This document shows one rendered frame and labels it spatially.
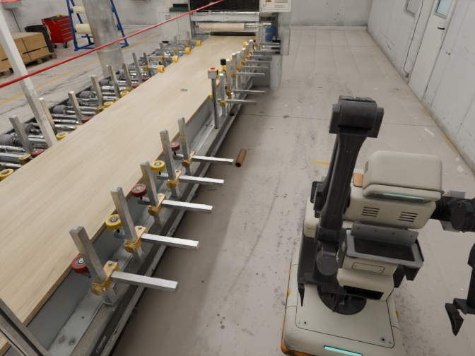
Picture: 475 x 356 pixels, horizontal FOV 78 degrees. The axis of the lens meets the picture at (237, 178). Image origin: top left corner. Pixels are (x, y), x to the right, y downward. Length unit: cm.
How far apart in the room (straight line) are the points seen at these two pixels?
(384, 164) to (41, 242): 144
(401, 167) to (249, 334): 145
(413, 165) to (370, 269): 53
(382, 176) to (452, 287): 175
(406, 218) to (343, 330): 87
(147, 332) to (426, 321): 179
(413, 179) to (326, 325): 107
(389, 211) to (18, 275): 145
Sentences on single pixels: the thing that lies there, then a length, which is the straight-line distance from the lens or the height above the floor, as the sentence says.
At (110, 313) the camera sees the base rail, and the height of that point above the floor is 70.
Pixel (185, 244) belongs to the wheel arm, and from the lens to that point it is 145.
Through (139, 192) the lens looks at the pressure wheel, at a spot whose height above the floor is 91.
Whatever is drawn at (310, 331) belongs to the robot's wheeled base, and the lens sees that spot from 183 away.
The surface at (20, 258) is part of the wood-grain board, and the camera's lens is 160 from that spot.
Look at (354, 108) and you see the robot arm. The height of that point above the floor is 162.
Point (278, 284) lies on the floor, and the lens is 229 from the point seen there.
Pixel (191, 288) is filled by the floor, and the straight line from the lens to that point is 230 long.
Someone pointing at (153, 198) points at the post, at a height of 90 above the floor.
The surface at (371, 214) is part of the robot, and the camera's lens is 118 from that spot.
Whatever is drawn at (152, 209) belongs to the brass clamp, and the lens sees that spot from 165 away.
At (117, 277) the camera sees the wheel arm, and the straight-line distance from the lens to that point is 138.
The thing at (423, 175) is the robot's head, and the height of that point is 135.
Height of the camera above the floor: 189
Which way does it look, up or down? 36 degrees down
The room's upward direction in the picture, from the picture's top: 2 degrees counter-clockwise
